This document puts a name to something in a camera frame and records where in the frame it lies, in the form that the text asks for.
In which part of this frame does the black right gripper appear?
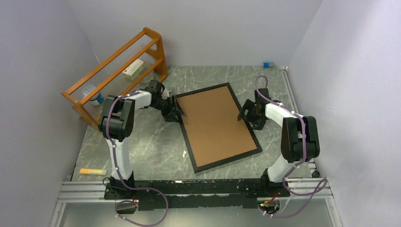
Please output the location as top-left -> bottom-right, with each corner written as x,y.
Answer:
237,99 -> 267,131

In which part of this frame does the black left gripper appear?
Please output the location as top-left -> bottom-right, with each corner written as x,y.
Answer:
151,95 -> 186,123

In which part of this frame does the black picture frame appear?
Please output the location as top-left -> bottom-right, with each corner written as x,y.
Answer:
174,82 -> 263,174

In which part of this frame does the brown backing board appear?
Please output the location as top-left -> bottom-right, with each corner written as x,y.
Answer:
178,86 -> 258,168

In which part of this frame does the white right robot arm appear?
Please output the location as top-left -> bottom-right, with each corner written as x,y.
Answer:
237,88 -> 320,196

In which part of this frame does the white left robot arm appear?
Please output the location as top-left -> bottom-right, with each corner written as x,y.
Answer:
98,80 -> 185,199

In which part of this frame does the blue capped small bottle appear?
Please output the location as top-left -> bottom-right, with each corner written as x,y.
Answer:
263,62 -> 275,68

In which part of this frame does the white red medicine box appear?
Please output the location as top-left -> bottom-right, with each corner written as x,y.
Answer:
122,59 -> 146,80

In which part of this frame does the orange wooden shelf rack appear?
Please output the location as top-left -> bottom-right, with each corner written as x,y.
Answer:
62,27 -> 168,129

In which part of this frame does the blue labelled plastic bottle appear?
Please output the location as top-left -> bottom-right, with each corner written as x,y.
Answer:
82,84 -> 104,106

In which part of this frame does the orange yellow marker pen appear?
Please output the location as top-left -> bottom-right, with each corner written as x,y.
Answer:
79,168 -> 107,175

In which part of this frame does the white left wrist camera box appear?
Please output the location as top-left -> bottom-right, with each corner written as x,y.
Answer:
161,88 -> 171,99

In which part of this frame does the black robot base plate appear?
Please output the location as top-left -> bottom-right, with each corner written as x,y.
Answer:
104,177 -> 290,211

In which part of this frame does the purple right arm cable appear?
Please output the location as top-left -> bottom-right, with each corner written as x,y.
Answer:
254,75 -> 328,219

